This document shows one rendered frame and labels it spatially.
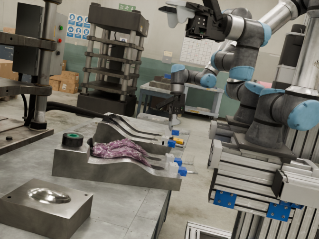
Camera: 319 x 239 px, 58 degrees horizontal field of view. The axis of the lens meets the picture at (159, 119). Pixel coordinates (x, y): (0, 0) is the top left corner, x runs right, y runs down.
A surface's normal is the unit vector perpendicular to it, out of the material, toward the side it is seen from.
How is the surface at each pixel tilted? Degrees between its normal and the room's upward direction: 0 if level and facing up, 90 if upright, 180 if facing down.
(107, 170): 90
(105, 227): 0
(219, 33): 82
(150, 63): 90
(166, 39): 90
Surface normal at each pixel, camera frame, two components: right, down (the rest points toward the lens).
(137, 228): 0.18, -0.96
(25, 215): -0.18, 0.17
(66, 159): 0.11, 0.22
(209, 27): 0.30, 0.11
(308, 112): 0.26, 0.37
